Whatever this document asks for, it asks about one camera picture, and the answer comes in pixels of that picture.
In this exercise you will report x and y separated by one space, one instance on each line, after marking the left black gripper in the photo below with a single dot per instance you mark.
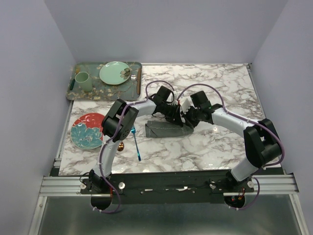
174 117

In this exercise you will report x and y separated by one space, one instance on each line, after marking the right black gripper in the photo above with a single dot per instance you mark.
187 121

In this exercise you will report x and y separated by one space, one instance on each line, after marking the dark grey cloth napkin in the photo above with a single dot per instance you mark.
160 129

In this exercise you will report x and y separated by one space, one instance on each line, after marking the blue metal fork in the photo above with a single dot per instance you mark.
133 131

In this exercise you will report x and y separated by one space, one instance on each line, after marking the copper spoon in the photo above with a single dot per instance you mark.
120 147

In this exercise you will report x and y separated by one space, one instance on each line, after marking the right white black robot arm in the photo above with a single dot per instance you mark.
262 144

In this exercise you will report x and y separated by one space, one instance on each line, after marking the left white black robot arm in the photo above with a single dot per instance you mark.
117 125

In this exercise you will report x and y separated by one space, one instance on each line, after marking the brown wooden chopstick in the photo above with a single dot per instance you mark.
138 79

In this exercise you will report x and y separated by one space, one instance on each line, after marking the silver spoon on tray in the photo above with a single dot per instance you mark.
133 80

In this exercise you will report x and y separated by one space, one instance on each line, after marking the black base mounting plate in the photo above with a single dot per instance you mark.
207 186

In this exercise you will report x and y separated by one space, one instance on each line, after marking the mint green plate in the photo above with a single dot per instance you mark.
115 73

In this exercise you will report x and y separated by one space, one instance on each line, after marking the red blue floral plate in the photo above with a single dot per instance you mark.
86 132

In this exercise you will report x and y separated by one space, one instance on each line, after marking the green floral tray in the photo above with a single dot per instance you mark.
102 91

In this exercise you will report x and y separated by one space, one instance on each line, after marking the mint green cup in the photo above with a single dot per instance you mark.
84 81

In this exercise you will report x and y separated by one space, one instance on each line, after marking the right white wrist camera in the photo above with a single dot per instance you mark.
184 104

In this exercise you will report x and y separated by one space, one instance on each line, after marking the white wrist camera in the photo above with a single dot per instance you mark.
175 100
184 104

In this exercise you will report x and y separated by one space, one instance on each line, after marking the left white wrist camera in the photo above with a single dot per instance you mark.
175 100

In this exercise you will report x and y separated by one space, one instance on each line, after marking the aluminium frame rail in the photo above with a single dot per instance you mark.
266 184

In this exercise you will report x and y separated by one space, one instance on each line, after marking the green handled utensil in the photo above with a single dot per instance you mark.
72 84

